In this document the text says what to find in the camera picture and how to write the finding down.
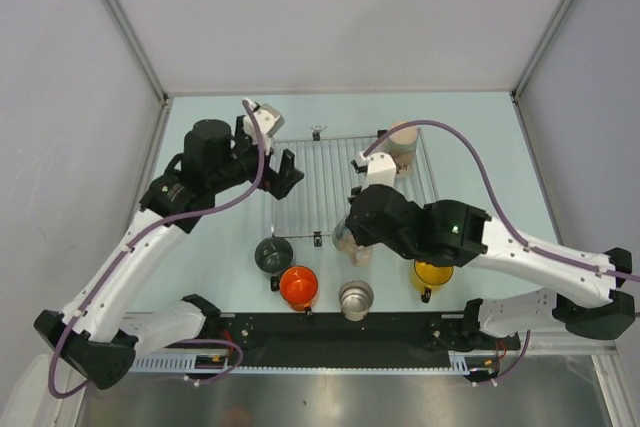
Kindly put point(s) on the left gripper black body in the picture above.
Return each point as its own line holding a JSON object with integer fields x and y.
{"x": 246, "y": 155}

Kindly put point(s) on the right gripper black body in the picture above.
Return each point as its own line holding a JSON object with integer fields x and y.
{"x": 403, "y": 246}

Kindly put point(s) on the plain beige mug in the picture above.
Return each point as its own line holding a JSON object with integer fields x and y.
{"x": 343, "y": 241}

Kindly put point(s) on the yellow mug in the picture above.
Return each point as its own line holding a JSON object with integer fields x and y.
{"x": 427, "y": 279}

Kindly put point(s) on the beige floral mug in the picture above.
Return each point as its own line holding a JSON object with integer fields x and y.
{"x": 401, "y": 146}

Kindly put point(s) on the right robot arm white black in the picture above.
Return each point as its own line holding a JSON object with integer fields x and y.
{"x": 577, "y": 291}

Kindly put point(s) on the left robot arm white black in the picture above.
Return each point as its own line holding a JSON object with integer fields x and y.
{"x": 91, "y": 333}

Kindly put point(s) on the stainless steel cup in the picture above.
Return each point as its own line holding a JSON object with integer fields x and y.
{"x": 356, "y": 298}

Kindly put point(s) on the dark green mug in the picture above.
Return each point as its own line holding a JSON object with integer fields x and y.
{"x": 274, "y": 255}

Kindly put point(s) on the orange mug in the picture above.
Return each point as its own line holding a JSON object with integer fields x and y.
{"x": 298, "y": 286}

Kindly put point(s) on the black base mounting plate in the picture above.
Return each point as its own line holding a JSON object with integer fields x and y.
{"x": 328, "y": 340}

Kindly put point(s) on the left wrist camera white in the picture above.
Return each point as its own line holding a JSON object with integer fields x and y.
{"x": 261, "y": 121}

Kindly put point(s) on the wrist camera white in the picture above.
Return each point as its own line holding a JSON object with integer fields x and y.
{"x": 379, "y": 168}
{"x": 261, "y": 121}

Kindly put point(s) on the metal wire dish rack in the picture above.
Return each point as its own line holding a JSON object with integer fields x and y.
{"x": 317, "y": 203}

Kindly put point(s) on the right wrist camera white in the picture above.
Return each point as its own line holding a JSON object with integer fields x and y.
{"x": 379, "y": 168}

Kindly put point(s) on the white slotted cable duct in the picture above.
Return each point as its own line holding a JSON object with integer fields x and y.
{"x": 198, "y": 364}

